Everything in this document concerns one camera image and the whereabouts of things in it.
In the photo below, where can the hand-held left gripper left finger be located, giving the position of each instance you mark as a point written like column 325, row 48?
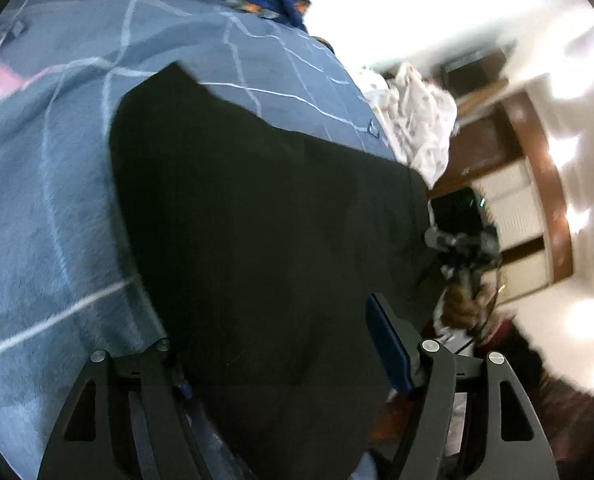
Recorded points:
column 149, row 377

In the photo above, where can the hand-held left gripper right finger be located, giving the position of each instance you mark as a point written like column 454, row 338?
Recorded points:
column 388, row 342

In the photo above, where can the black pants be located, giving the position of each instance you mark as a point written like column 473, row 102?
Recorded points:
column 252, row 235

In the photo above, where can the person's right forearm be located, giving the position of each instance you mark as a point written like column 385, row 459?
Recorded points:
column 519, row 347

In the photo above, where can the person's right hand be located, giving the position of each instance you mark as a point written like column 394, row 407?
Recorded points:
column 459, row 312

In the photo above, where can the wooden framed door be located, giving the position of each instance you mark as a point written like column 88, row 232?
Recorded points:
column 547, row 170

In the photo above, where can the white small-flower cloth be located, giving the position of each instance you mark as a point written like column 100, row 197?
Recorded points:
column 427, row 110

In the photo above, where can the blue grid pattern bed sheet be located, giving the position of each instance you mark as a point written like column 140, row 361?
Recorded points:
column 52, row 160

